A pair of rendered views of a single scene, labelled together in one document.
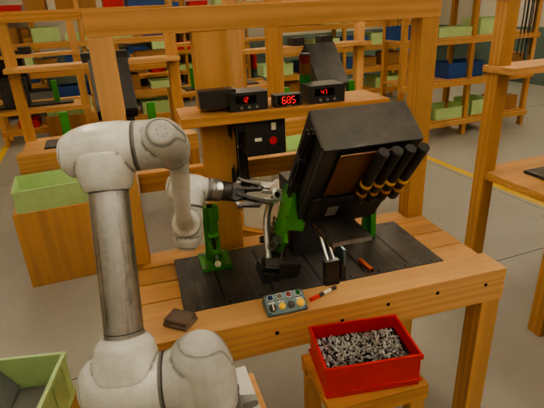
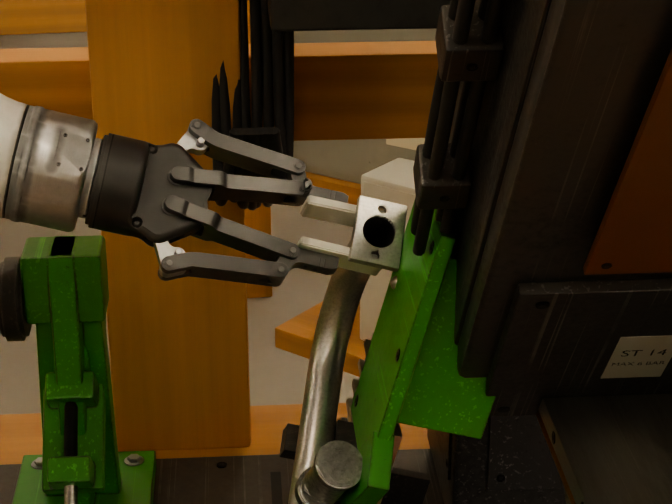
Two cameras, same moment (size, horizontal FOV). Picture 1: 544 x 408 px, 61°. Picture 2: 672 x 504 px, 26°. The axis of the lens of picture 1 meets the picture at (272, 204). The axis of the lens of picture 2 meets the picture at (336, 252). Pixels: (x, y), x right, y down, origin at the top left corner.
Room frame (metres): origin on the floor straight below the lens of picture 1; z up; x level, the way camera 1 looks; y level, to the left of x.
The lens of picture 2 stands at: (0.67, -0.19, 1.67)
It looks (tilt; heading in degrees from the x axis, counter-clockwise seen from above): 23 degrees down; 11
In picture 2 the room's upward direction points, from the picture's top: straight up
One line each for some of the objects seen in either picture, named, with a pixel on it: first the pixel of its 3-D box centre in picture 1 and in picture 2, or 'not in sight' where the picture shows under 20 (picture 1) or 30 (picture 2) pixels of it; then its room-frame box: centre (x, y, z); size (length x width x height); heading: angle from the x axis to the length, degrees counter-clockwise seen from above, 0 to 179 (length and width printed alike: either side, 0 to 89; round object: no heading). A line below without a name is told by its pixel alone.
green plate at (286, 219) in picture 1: (292, 211); (439, 329); (1.68, -0.08, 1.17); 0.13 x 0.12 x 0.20; 105
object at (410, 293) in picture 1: (330, 310); not in sight; (1.48, -0.21, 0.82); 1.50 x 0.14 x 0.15; 105
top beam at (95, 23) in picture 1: (276, 14); not in sight; (2.04, -0.06, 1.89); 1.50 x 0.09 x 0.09; 105
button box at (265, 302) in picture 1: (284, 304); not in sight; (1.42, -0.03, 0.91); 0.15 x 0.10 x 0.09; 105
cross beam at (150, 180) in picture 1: (278, 163); (455, 88); (2.11, -0.04, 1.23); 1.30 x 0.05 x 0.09; 105
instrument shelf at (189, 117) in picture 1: (282, 107); not in sight; (2.01, -0.07, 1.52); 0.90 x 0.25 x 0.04; 105
